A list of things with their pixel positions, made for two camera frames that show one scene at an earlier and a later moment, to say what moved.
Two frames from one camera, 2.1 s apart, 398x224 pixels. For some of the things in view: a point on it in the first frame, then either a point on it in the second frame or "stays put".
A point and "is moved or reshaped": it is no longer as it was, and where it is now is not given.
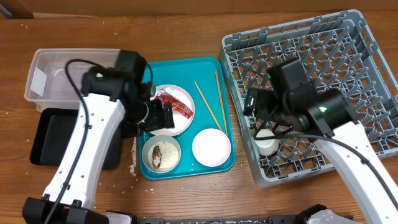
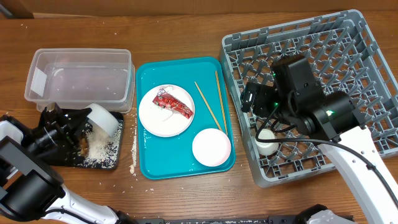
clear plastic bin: (48, 86) stays put
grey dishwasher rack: (336, 50) stays put
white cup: (267, 147) stays put
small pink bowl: (211, 147) stays put
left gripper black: (156, 118) to (70, 133)
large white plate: (180, 122) stays put
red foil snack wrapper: (165, 96) stays put
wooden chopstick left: (209, 107) stays put
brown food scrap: (157, 157) is moved or reshaped
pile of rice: (170, 156) is moved or reshaped
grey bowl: (161, 154) is moved or reshaped
